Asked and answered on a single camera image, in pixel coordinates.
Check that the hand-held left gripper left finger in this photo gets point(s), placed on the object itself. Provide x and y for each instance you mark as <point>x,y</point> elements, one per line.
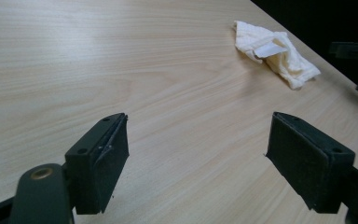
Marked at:
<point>96,165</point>

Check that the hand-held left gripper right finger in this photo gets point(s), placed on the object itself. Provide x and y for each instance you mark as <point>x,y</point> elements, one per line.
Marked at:
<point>304,161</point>

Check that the white cloth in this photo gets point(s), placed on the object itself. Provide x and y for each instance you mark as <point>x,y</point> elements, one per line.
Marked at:
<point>286,59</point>

